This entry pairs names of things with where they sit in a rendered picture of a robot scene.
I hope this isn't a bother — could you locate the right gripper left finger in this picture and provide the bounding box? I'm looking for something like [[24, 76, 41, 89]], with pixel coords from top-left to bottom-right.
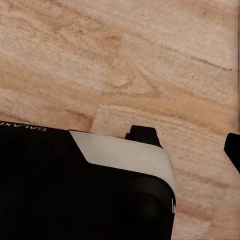
[[0, 133, 26, 193]]

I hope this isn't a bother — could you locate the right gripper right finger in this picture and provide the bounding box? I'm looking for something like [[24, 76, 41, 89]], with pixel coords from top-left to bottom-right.
[[224, 132, 240, 173]]

